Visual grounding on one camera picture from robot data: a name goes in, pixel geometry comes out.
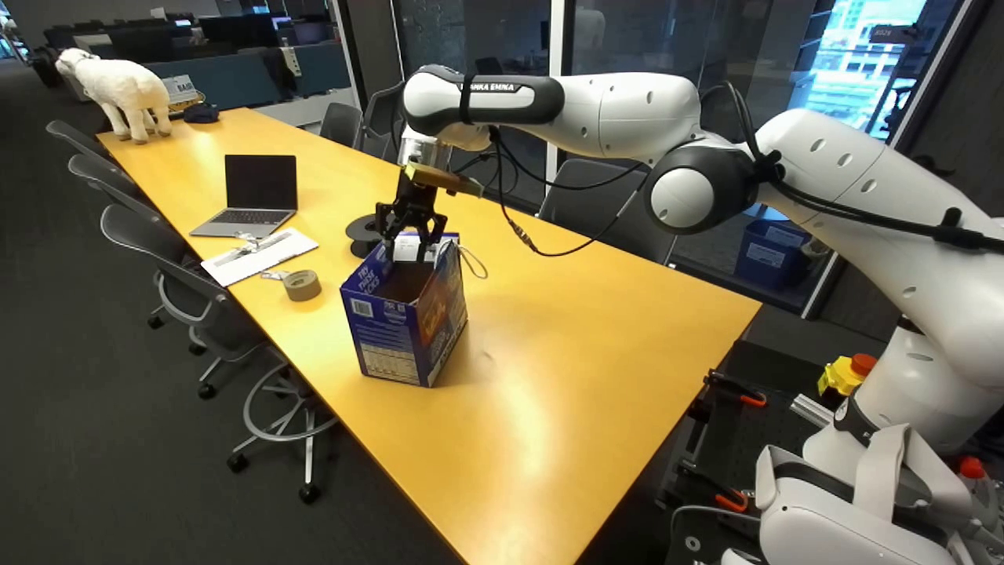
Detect near black office chair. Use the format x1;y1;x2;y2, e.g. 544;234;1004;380
98;205;333;507

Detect orange handled clamp left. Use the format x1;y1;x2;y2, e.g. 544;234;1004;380
699;370;768;412

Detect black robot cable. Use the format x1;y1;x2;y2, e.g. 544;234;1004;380
487;123;1004;261

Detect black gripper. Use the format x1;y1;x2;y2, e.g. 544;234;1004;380
376;168;446;246

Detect red yellow emergency button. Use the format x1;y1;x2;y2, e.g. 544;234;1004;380
815;356;875;397

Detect grey tape roll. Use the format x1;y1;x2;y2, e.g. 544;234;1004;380
283;270;321;302

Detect white paper sheets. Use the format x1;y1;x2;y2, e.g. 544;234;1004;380
204;231;317;287

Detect blue storage bin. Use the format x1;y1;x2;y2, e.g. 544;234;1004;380
733;216;809;288

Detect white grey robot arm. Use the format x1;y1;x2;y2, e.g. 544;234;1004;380
401;62;1004;451

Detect white polar bear figure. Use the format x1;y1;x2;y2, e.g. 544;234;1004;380
58;48;171;145

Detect open grey laptop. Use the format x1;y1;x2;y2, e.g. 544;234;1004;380
195;155;298;239

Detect blue snack cardboard box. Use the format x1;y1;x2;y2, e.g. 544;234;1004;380
342;234;466;388

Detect far side office chair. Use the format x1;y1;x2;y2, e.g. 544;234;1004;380
544;156;675;265

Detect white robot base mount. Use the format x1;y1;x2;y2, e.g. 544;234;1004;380
669;418;1004;565

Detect black office chair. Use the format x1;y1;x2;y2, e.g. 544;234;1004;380
98;205;333;507
65;155;168;333

